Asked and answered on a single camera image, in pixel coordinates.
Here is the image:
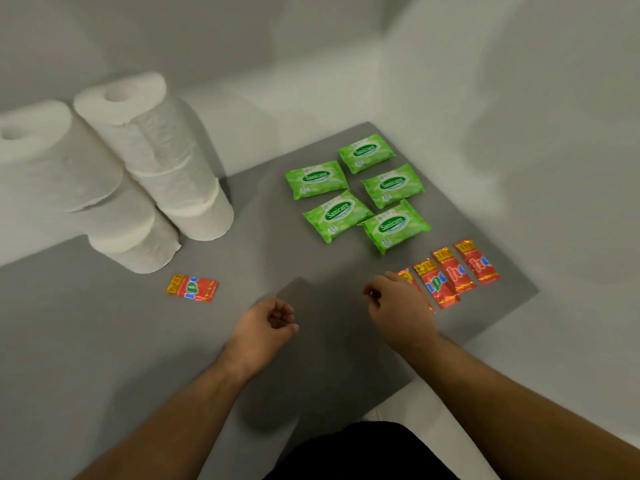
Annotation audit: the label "person's right forearm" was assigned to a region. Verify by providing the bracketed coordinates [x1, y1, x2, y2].
[406, 334, 640, 480]

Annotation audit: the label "person's left forearm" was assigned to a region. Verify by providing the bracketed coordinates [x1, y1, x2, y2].
[74, 358, 247, 480]

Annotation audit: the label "stack of white paper rolls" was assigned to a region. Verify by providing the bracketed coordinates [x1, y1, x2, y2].
[0, 72, 235, 275]

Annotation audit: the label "red foil sachet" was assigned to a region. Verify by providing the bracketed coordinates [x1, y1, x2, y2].
[454, 239, 501, 285]
[413, 258, 461, 310]
[432, 247, 478, 295]
[166, 274, 219, 303]
[397, 269, 437, 314]

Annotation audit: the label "person's left hand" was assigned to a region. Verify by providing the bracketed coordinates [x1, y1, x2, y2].
[220, 298, 300, 381]

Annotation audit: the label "person's right hand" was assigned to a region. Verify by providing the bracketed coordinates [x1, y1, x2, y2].
[362, 272, 442, 354]

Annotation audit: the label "black shorts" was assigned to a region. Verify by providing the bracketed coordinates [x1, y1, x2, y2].
[264, 421, 459, 480]

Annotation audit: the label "grey mat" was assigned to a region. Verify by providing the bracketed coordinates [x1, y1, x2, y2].
[0, 121, 540, 480]

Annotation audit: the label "green wet wipes packet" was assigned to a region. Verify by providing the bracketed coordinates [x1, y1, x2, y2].
[285, 160, 350, 201]
[302, 190, 375, 244]
[361, 163, 426, 210]
[358, 199, 432, 256]
[337, 134, 397, 175]

